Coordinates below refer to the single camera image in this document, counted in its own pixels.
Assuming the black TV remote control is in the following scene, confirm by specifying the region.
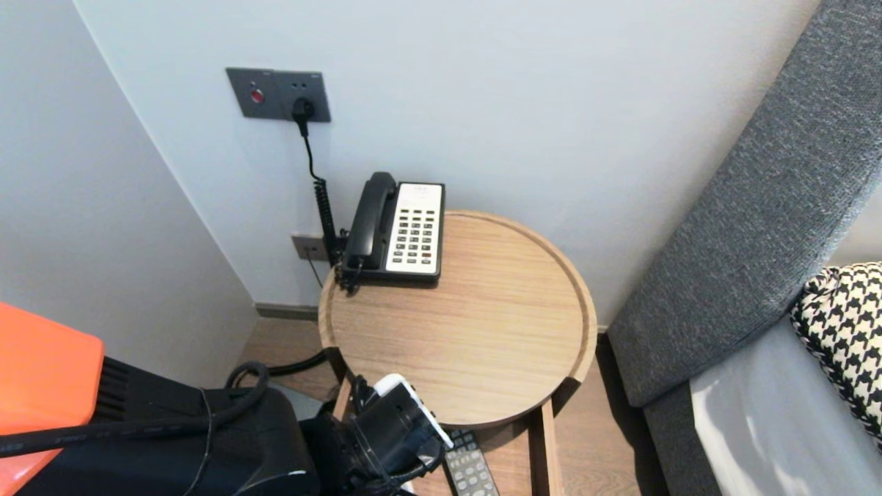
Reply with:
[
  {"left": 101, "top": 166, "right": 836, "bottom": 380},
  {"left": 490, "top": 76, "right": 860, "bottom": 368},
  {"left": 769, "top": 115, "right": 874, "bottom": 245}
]
[{"left": 441, "top": 428, "right": 500, "bottom": 496}]

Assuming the curved wooden table drawer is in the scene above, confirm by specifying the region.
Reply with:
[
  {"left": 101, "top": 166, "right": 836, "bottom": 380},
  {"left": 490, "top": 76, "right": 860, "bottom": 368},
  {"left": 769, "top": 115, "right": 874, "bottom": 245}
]
[{"left": 331, "top": 375, "right": 562, "bottom": 496}]

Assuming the round wooden side table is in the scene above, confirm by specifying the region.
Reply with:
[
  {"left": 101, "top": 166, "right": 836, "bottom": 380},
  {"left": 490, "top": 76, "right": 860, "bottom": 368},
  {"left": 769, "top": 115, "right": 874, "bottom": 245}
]
[{"left": 318, "top": 210, "right": 599, "bottom": 429}]

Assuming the black and white desk telephone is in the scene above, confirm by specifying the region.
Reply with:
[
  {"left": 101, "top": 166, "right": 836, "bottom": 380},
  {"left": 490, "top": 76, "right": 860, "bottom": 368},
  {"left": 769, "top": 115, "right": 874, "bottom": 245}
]
[{"left": 342, "top": 181, "right": 447, "bottom": 285}]

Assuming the black telephone handset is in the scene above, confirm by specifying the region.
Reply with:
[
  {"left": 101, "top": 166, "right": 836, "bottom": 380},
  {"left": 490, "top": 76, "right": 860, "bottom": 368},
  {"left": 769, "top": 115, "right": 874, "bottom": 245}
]
[{"left": 344, "top": 172, "right": 398, "bottom": 271}]

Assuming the white bed sheet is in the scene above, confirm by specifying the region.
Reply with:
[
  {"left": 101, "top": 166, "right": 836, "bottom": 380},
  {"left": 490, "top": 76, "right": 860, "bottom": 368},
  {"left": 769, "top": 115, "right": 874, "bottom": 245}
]
[{"left": 688, "top": 313, "right": 882, "bottom": 496}]

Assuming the grey upholstered headboard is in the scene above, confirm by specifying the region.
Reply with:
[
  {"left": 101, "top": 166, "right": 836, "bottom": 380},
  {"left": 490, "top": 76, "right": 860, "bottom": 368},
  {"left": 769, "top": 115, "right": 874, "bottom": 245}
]
[{"left": 606, "top": 0, "right": 882, "bottom": 409}]

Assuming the houndstooth black white pillow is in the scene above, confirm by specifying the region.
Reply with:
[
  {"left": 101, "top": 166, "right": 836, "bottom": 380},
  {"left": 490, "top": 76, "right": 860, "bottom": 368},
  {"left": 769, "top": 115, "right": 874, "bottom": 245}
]
[{"left": 787, "top": 261, "right": 882, "bottom": 453}]

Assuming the black braided left wrist cable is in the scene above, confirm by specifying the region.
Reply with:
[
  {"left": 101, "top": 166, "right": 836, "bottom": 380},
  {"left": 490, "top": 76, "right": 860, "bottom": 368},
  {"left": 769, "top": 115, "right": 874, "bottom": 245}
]
[{"left": 348, "top": 374, "right": 371, "bottom": 422}]

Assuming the black coiled handset cord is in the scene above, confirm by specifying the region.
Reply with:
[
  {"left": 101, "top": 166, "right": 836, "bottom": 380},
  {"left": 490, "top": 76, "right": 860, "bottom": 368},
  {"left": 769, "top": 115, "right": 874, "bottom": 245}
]
[{"left": 334, "top": 258, "right": 366, "bottom": 297}]

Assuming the beige low wall socket plate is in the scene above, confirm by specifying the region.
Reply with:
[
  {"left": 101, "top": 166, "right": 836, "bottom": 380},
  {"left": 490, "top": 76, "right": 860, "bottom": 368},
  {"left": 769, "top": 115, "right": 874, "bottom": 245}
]
[{"left": 291, "top": 234, "right": 331, "bottom": 262}]

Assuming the black coiled power cable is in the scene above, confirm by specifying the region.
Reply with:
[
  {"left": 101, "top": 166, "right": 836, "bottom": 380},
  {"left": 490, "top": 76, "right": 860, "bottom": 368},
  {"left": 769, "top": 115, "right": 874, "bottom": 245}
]
[{"left": 265, "top": 99, "right": 344, "bottom": 378}]

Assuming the grey upholstered bed frame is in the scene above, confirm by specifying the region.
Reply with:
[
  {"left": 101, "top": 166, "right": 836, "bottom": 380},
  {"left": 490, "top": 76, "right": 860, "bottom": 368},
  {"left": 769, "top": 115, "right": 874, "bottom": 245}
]
[{"left": 641, "top": 381, "right": 726, "bottom": 496}]

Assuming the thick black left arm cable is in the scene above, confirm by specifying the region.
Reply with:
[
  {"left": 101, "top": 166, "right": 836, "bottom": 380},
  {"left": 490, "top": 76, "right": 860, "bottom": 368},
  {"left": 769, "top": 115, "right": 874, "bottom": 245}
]
[{"left": 0, "top": 362, "right": 271, "bottom": 459}]

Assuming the grey wall power socket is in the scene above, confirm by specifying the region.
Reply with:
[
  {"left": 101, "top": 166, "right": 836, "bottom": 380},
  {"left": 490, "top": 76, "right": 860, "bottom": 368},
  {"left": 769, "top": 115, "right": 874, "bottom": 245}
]
[{"left": 273, "top": 70, "right": 332, "bottom": 124}]

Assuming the grey wall switch panel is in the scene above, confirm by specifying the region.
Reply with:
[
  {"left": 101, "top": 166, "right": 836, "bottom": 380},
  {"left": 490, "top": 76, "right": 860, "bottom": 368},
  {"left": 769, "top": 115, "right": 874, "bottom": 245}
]
[{"left": 226, "top": 67, "right": 278, "bottom": 120}]

